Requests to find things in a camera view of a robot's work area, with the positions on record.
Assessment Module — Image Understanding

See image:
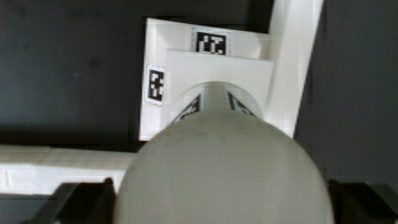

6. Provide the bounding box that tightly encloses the white lamp base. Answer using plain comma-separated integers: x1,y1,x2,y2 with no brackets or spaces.
138,18,273,141

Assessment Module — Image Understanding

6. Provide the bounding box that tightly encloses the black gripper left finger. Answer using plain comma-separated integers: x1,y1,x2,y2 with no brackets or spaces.
21,177,115,224

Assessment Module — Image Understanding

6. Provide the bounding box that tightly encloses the white lamp bulb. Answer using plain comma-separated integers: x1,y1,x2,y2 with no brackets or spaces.
112,82,334,224

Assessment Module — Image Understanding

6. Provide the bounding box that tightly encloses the white U-shaped frame wall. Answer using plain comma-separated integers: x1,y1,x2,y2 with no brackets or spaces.
0,0,323,195

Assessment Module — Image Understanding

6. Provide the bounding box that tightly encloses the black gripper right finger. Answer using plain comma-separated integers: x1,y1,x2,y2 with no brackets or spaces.
328,180,398,224

